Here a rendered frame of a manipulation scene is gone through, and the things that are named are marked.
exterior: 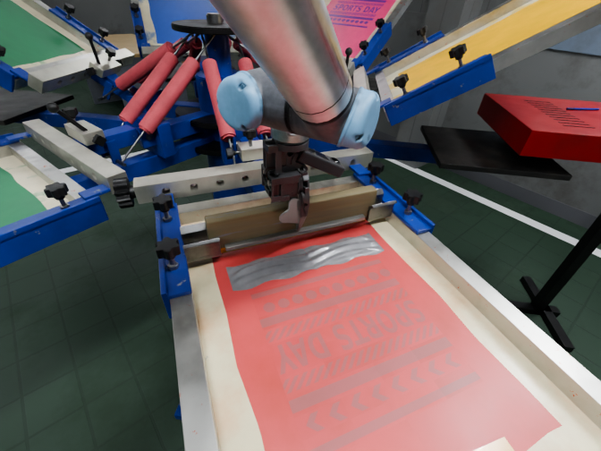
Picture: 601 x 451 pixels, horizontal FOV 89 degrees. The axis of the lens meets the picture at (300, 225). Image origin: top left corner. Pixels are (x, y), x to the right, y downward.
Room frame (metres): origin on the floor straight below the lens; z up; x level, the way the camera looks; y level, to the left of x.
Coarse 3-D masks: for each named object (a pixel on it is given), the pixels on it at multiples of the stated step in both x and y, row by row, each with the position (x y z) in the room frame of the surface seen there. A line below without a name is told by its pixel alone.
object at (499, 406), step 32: (352, 224) 0.64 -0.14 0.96; (384, 256) 0.53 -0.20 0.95; (416, 288) 0.43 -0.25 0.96; (448, 320) 0.36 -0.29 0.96; (480, 352) 0.30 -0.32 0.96; (480, 384) 0.24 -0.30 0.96; (512, 384) 0.25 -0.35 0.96; (416, 416) 0.19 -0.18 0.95; (448, 416) 0.19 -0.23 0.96; (480, 416) 0.19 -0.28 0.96; (512, 416) 0.20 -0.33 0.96; (544, 416) 0.20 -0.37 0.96; (448, 448) 0.15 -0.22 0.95
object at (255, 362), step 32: (224, 256) 0.50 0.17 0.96; (256, 256) 0.50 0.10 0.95; (224, 288) 0.41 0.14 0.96; (256, 288) 0.41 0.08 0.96; (256, 320) 0.34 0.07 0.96; (256, 352) 0.28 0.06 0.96; (256, 384) 0.22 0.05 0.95; (256, 416) 0.18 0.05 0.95; (288, 416) 0.18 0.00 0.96; (288, 448) 0.14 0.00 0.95; (352, 448) 0.15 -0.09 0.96; (384, 448) 0.15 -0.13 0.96; (416, 448) 0.15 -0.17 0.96
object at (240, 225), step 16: (336, 192) 0.62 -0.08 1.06; (352, 192) 0.63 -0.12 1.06; (368, 192) 0.64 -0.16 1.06; (256, 208) 0.54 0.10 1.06; (272, 208) 0.54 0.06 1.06; (320, 208) 0.59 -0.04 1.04; (336, 208) 0.60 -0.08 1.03; (352, 208) 0.62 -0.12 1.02; (208, 224) 0.48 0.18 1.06; (224, 224) 0.50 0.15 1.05; (240, 224) 0.51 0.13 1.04; (256, 224) 0.52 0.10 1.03; (272, 224) 0.54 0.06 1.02; (288, 224) 0.55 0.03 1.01; (304, 224) 0.57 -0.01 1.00; (224, 240) 0.50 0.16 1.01; (240, 240) 0.51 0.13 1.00
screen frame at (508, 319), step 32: (256, 192) 0.72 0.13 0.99; (320, 192) 0.76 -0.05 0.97; (448, 256) 0.50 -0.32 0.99; (480, 288) 0.41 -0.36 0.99; (192, 320) 0.31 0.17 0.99; (512, 320) 0.34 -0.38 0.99; (192, 352) 0.25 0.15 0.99; (544, 352) 0.28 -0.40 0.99; (192, 384) 0.20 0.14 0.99; (576, 384) 0.23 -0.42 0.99; (192, 416) 0.16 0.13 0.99; (192, 448) 0.13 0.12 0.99
